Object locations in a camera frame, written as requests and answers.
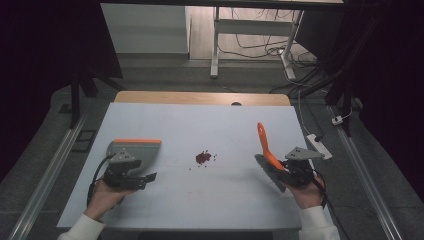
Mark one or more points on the white cabinet panel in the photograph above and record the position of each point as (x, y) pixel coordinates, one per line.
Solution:
(143, 28)

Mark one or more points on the white power strip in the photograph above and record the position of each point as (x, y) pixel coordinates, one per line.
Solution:
(320, 147)

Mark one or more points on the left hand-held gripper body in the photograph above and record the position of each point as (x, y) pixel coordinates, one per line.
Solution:
(120, 176)

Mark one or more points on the metal floor rail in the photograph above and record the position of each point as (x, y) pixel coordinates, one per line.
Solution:
(363, 173)
(50, 166)

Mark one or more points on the white desk frame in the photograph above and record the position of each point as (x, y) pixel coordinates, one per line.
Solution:
(253, 27)

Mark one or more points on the small white adapter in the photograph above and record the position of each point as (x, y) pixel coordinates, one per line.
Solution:
(337, 120)

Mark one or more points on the black curtain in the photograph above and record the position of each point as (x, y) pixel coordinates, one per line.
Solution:
(390, 66)
(40, 50)

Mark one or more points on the person's left hand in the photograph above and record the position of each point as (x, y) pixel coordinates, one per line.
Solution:
(103, 198)

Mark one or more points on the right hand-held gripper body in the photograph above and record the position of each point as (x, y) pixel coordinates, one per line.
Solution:
(301, 171)

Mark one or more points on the black floor plate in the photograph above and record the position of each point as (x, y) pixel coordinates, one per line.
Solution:
(85, 140)

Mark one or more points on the grey dustpan with orange edge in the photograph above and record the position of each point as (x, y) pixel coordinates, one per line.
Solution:
(146, 153)

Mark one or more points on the pile of red beans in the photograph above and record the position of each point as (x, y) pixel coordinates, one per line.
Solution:
(202, 157)

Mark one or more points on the black stand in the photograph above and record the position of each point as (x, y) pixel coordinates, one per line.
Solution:
(75, 100)
(346, 100)

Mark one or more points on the person's right hand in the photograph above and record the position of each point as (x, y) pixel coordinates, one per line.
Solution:
(310, 196)

